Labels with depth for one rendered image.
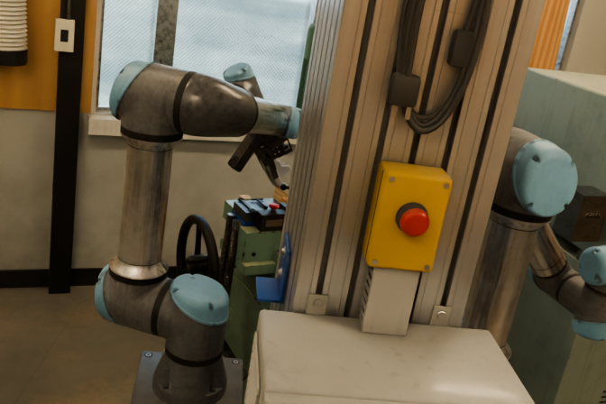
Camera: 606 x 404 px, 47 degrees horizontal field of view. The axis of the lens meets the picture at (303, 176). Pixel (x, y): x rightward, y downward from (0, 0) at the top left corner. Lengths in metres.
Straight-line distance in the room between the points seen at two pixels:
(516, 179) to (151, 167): 0.65
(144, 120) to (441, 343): 0.64
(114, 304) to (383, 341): 0.65
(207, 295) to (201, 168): 2.03
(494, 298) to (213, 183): 2.30
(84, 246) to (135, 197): 2.12
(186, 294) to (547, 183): 0.69
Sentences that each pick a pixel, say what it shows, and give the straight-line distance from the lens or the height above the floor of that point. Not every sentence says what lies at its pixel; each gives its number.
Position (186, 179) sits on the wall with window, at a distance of 3.38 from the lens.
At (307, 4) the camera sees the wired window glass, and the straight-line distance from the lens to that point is 3.40.
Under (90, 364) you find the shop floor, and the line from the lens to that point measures 2.99.
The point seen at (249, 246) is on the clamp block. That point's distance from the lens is 1.89.
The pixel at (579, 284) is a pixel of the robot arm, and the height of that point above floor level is 1.15.
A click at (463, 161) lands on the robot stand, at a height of 1.48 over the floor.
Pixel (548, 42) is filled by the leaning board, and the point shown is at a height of 1.42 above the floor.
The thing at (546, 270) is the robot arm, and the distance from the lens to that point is 1.53.
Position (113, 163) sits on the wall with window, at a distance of 3.30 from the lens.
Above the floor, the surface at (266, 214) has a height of 1.01.
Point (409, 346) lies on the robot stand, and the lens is 0.96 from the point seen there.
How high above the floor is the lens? 1.71
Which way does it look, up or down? 19 degrees down
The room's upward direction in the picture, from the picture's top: 9 degrees clockwise
